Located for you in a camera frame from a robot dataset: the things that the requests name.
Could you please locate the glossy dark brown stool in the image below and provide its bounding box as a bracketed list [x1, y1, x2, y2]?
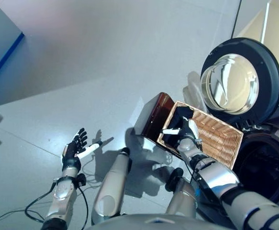
[133, 92, 176, 144]

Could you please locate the dark navy garment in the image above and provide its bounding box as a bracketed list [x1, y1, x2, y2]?
[163, 106, 195, 147]

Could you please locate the dark grey washing machine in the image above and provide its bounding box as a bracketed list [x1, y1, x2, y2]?
[196, 93, 279, 223]

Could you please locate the silver robot leg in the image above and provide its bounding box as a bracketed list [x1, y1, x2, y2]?
[164, 167, 199, 219]
[91, 147, 132, 226]

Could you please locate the silver left robot leg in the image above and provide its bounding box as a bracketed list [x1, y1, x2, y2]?
[91, 147, 132, 226]

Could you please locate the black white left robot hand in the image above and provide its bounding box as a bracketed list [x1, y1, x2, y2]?
[62, 128, 103, 171]

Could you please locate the thin black floor cable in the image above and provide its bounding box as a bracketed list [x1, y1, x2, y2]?
[0, 209, 27, 222]

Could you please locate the silver right robot leg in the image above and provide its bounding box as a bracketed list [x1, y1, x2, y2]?
[164, 167, 199, 219]

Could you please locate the grey robot torso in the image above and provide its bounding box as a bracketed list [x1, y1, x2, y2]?
[85, 213, 233, 230]

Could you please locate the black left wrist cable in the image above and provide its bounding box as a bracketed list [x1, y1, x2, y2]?
[25, 179, 89, 228]

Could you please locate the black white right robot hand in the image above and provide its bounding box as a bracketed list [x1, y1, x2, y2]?
[162, 117, 200, 144]

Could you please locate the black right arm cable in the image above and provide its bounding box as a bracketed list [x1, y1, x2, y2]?
[184, 161, 202, 192]

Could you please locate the round glass washer door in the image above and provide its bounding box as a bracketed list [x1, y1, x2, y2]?
[200, 37, 279, 124]

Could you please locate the wicker laundry basket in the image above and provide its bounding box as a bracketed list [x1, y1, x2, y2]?
[157, 101, 244, 170]

